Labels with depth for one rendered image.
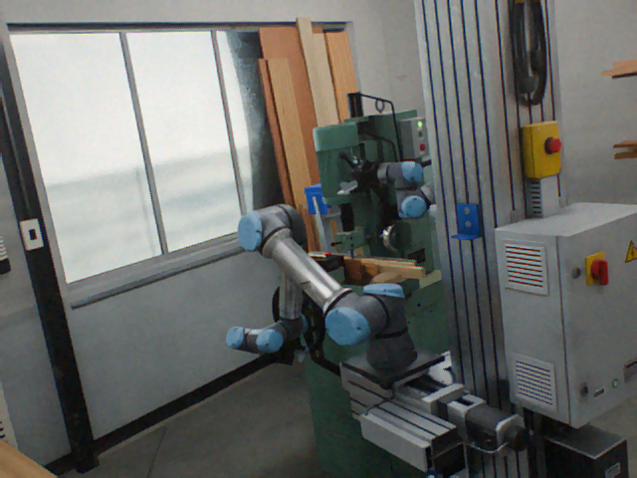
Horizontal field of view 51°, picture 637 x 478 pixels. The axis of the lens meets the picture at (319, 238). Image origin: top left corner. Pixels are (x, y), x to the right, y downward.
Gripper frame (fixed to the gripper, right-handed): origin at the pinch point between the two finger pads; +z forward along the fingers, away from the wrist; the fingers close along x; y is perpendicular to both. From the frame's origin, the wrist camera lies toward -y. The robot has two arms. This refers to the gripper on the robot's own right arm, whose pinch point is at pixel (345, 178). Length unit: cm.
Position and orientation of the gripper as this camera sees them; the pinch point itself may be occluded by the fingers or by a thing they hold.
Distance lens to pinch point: 252.1
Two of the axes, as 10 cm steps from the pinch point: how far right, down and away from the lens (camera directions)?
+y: -5.9, -5.3, -6.0
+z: -6.9, -0.4, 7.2
